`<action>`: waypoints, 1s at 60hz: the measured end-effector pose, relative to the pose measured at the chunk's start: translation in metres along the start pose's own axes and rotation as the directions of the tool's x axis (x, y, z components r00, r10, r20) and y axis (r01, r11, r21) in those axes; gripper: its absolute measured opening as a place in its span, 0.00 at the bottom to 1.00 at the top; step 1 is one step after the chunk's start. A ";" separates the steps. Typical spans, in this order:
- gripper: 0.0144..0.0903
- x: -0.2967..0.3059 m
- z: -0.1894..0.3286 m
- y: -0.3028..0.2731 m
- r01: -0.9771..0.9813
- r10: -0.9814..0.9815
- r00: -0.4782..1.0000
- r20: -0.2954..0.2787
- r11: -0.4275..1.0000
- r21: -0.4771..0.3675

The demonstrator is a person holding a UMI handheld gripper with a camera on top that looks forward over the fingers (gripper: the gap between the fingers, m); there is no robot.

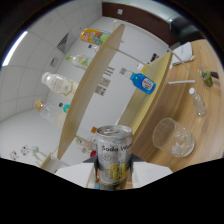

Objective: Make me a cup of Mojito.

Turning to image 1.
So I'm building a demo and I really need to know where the clear bottle with white cap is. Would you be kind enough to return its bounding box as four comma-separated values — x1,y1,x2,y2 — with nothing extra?
188,86,208,117

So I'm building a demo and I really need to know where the measuring cup with limes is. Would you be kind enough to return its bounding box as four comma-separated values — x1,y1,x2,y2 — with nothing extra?
198,64,220,89

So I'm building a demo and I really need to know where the clear bottle with orange cap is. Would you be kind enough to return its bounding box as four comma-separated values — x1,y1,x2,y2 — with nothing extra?
76,126,99,150

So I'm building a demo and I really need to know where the clear glass with ice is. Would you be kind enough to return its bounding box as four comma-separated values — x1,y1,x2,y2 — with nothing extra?
152,117,196,159

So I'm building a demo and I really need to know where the small teal bottle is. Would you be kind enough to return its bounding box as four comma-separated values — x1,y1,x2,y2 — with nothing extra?
58,102,72,115

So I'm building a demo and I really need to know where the clear jar with cork lid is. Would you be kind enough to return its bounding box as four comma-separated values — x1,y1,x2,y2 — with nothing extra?
34,98,70,126

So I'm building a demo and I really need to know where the blue liquid bottle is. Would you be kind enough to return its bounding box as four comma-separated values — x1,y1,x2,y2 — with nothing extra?
129,71,157,96

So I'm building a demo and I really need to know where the large white bottle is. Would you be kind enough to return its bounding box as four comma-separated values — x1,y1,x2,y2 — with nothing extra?
41,71,81,100

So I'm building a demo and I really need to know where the white rack with wooden shelves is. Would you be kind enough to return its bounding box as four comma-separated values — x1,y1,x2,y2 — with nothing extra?
56,23,198,162

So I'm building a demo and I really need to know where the clear bottle with green cap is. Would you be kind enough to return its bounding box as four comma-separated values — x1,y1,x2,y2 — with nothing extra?
64,53,94,71

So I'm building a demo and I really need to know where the white notebook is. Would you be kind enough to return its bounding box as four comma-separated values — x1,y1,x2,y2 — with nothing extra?
169,41,196,65

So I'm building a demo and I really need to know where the black chair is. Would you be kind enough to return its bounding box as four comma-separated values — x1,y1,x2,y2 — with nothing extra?
169,16,201,45

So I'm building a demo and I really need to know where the brown door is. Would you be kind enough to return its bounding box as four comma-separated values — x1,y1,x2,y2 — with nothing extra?
101,2,175,36

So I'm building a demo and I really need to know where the wooden wall shelf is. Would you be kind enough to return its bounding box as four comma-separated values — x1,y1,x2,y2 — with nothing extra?
39,152,68,173

